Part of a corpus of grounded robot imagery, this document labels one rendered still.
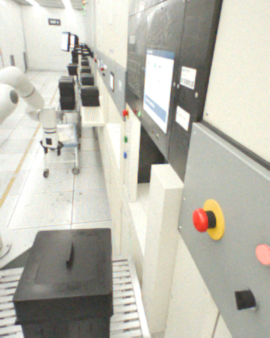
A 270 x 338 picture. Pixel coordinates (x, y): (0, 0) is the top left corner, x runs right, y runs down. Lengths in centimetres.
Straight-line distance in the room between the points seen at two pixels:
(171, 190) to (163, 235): 13
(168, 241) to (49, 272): 42
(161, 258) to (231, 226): 33
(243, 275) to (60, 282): 60
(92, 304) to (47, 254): 23
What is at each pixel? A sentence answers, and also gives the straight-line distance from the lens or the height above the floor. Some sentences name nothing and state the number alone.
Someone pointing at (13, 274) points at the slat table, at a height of 76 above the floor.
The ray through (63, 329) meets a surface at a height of 86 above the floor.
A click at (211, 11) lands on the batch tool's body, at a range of 51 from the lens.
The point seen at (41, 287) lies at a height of 101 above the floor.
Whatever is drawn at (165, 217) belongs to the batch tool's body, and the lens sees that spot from 61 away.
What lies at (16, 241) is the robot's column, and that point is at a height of 76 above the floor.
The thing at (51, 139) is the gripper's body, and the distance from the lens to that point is 163.
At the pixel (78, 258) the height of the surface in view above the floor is 101.
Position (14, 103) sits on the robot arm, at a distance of 119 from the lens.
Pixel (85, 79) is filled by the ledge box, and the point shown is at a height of 102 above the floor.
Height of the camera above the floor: 170
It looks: 24 degrees down
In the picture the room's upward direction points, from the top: 3 degrees clockwise
